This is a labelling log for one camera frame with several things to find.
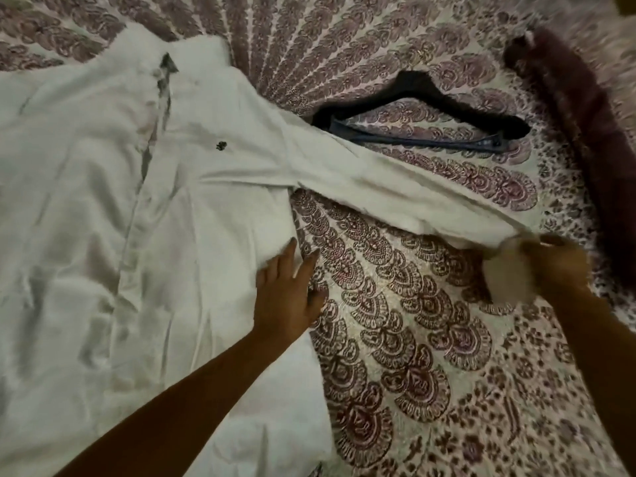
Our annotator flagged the maroon patterned bedsheet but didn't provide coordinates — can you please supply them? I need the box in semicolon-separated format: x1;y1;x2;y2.
0;0;636;477

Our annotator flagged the maroon folded garment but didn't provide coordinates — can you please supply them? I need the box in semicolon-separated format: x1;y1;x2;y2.
503;27;636;289

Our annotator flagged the black clothes hanger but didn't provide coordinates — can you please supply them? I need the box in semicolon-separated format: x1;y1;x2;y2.
310;70;532;154

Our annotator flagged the person's right forearm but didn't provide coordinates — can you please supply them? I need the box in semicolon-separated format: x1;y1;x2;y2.
539;285;636;477

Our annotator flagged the person's right hand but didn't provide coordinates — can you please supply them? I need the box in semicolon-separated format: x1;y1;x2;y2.
519;234;592;298

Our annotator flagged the white shirt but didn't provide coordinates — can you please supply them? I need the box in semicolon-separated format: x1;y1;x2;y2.
0;22;545;477

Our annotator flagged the person's left hand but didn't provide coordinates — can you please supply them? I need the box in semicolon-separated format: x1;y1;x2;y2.
254;238;328;344

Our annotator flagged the person's left forearm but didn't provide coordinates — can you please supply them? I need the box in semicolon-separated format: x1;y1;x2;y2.
54;324;299;477

